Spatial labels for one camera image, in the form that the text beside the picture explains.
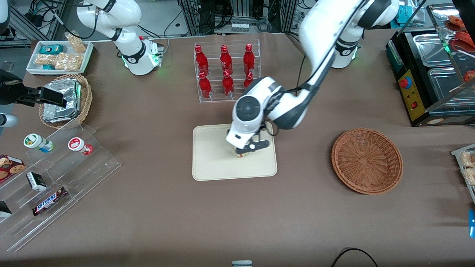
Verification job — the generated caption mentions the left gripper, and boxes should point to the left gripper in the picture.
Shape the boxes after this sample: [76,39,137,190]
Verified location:
[226,121,270,155]

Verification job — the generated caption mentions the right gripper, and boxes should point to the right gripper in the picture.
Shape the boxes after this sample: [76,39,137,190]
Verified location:
[0,70,68,108]

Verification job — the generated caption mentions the tan wicker basket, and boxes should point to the tan wicker basket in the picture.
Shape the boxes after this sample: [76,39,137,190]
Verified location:
[39,74,93,129]

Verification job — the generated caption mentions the white rectangular snack tray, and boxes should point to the white rectangular snack tray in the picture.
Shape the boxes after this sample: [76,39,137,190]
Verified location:
[26,40,94,75]

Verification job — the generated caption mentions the beige serving tray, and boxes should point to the beige serving tray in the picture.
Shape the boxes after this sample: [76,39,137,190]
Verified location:
[192,121,278,182]

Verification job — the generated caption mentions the round brown wicker basket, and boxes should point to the round brown wicker basket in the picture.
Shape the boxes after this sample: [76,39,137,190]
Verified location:
[331,128,404,195]

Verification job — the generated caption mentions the clear tray with snacks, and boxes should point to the clear tray with snacks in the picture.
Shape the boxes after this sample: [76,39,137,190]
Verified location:
[451,144,475,205]

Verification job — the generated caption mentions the silver foil pack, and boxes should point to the silver foil pack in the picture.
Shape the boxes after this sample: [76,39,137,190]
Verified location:
[42,104,81,124]
[44,78,82,110]

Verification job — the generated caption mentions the clear bag of peanut snacks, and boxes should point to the clear bag of peanut snacks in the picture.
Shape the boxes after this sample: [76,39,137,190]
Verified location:
[65,31,87,53]
[35,53,57,67]
[55,52,83,71]

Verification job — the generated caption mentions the green-capped white yogurt bottle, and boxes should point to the green-capped white yogurt bottle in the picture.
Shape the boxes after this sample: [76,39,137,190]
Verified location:
[23,133,54,153]

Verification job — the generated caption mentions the teal snack box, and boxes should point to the teal snack box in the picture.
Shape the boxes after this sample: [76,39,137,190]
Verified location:
[40,44,64,55]

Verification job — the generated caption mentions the red-capped white yogurt bottle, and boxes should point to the red-capped white yogurt bottle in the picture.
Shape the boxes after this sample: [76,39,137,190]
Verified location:
[68,137,94,156]

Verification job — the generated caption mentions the clear acrylic bottle rack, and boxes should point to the clear acrylic bottle rack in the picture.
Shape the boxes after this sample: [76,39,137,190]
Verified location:
[193,39,262,103]

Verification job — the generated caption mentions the clear acrylic step stand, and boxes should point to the clear acrylic step stand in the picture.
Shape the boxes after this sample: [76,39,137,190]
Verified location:
[0,122,121,253]

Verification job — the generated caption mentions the red cookie box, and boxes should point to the red cookie box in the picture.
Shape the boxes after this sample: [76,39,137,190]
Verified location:
[0,154,26,184]

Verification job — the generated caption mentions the small black white box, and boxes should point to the small black white box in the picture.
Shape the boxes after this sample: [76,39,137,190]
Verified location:
[26,171,48,192]

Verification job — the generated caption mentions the Snickers chocolate bar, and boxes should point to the Snickers chocolate bar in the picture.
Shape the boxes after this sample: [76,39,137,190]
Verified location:
[31,186,69,217]

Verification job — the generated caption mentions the aluminium equipment rack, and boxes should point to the aluminium equipment rack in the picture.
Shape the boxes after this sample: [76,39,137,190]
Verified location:
[177,0,305,36]

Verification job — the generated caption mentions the black food warmer appliance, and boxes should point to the black food warmer appliance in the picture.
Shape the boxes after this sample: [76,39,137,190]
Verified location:
[386,4,475,127]

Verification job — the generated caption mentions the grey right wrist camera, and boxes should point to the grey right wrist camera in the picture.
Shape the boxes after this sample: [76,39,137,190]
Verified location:
[0,113,18,128]

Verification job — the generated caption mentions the black cable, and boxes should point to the black cable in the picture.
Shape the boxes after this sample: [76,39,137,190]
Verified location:
[331,247,379,267]

